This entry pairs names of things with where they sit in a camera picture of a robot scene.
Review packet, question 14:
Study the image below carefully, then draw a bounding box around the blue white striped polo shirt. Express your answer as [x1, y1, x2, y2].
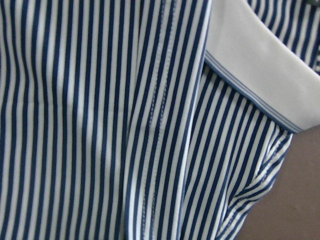
[0, 0, 320, 240]

